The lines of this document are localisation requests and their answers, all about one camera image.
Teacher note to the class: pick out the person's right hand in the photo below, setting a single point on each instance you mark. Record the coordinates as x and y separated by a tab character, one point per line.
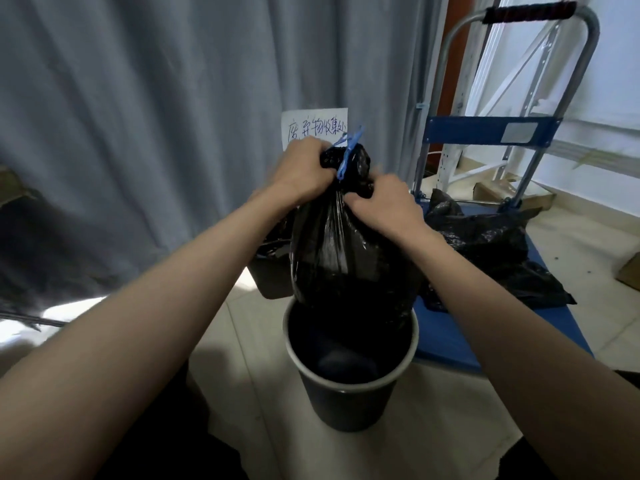
387	202

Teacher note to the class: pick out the person's right fingers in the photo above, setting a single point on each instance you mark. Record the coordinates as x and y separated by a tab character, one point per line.
361	194

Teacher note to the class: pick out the dark round trash bin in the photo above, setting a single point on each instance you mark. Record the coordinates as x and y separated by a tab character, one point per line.
350	374

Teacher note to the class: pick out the crumpled black garbage bag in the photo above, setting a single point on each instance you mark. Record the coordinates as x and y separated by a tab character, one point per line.
495	244

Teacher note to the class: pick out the blue platform hand cart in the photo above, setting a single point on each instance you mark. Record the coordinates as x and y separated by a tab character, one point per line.
500	144

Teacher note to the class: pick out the person's left forearm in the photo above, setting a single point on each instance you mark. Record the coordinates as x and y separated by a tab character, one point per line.
115	339

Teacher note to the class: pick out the black garbage bag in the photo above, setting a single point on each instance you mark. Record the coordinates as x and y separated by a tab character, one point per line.
495	244
345	254

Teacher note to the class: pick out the brown cardboard box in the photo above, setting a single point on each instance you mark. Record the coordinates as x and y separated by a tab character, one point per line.
631	270

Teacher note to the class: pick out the dark square trash bin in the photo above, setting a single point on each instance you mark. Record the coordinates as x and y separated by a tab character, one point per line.
272	267

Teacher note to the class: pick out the person's right forearm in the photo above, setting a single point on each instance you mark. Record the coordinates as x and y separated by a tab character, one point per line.
520	344

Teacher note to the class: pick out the grey curtain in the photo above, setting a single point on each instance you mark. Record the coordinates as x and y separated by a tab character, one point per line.
150	119

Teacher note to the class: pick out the white handwritten paper sign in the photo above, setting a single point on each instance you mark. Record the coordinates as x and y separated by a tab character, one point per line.
310	125

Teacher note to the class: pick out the flat cardboard box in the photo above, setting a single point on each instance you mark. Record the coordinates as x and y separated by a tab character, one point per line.
520	190

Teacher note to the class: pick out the person's left fingers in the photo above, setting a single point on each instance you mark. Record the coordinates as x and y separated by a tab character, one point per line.
322	149

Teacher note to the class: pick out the person's left hand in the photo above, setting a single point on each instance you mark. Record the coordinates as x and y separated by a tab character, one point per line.
300	169

